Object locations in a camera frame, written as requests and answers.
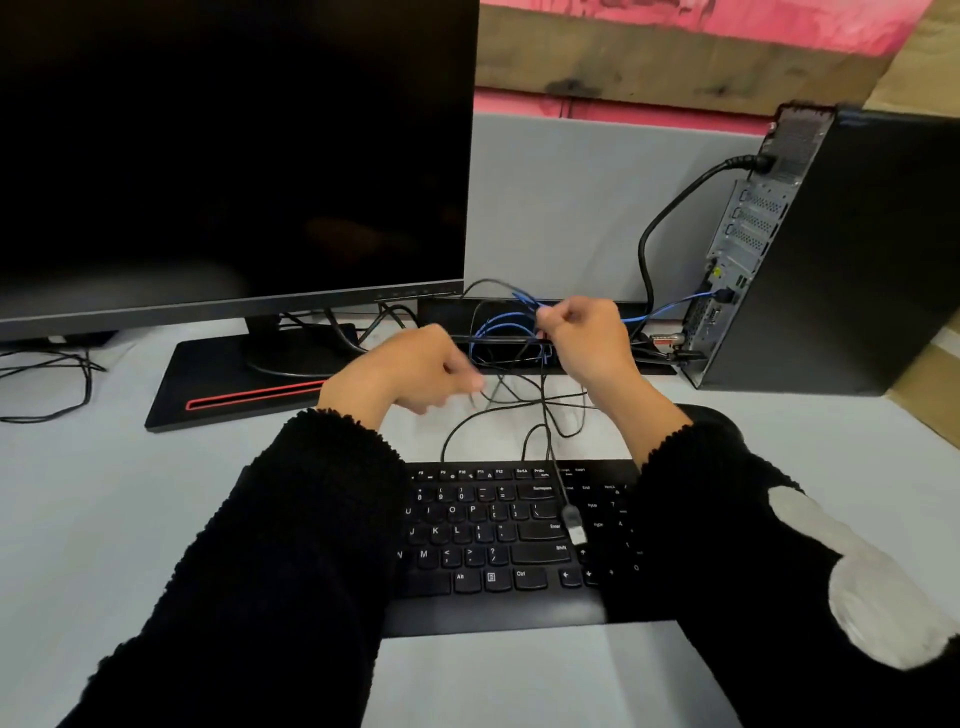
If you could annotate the plain brown cardboard sheet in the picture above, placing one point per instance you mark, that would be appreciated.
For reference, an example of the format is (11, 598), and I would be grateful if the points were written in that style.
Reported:
(922, 67)

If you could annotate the person's left hand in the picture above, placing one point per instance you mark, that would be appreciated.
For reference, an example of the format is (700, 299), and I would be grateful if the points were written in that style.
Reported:
(405, 375)

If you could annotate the person's right hand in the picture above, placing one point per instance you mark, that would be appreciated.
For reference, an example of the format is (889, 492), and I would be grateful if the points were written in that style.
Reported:
(592, 352)

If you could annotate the long weathered wooden plank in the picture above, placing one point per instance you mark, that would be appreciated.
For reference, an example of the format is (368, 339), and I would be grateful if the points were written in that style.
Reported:
(675, 64)

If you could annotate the person's right forearm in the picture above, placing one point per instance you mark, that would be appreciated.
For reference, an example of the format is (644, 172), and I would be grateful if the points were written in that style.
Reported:
(787, 585)

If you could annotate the white desk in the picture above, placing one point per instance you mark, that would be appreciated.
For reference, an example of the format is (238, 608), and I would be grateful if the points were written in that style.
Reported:
(112, 525)

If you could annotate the black computer monitor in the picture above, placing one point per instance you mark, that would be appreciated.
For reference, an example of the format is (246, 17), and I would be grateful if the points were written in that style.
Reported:
(225, 165)

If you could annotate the person's left forearm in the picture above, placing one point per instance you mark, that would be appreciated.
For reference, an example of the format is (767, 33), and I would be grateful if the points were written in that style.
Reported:
(247, 600)

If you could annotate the narrow brown cardboard panel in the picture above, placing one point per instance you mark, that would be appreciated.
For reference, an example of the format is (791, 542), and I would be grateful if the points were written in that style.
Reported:
(930, 390)

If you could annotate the black keyboard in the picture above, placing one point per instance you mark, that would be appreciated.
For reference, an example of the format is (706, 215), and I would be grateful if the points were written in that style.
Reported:
(502, 547)

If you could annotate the black desktop tower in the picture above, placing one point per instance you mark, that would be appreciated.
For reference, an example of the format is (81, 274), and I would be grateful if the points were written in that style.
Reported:
(855, 262)

